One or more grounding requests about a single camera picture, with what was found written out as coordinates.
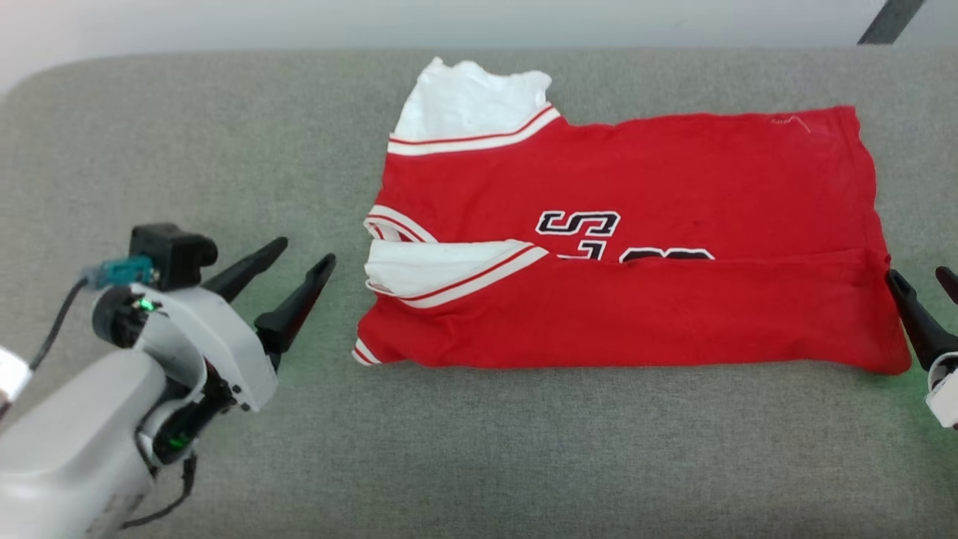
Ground thin black cable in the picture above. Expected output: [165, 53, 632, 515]
[28, 277, 92, 372]

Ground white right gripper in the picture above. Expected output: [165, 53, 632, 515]
[886, 266, 958, 430]

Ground red and white jersey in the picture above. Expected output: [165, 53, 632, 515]
[352, 58, 913, 376]

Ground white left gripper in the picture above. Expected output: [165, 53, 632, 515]
[92, 237, 338, 465]

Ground teal cable connector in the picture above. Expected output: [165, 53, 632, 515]
[82, 255, 155, 290]

